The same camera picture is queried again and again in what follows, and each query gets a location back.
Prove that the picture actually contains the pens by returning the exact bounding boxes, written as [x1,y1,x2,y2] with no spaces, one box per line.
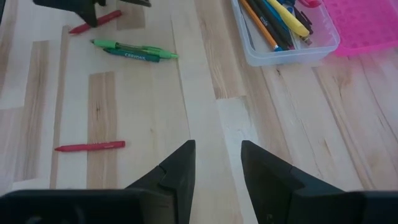
[238,0,283,52]

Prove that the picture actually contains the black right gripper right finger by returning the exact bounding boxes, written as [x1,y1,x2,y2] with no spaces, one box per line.
[241,139,398,224]

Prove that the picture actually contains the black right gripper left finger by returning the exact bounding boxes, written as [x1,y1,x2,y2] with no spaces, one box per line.
[0,139,197,224]

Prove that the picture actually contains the clear box with pink lid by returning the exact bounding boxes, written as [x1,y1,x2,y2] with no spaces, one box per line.
[230,0,398,67]

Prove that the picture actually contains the red crayon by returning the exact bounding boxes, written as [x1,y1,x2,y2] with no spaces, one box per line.
[68,9,123,35]
[54,141,126,152]

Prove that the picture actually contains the light green highlighter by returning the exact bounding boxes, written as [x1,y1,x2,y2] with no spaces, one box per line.
[90,39,179,60]

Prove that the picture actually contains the black pen with white print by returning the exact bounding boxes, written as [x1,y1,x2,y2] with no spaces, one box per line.
[248,0,290,50]

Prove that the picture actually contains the pink highlighter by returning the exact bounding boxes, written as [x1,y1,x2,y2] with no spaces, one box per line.
[297,0,322,9]

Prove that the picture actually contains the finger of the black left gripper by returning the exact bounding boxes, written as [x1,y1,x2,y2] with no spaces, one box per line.
[32,0,106,28]

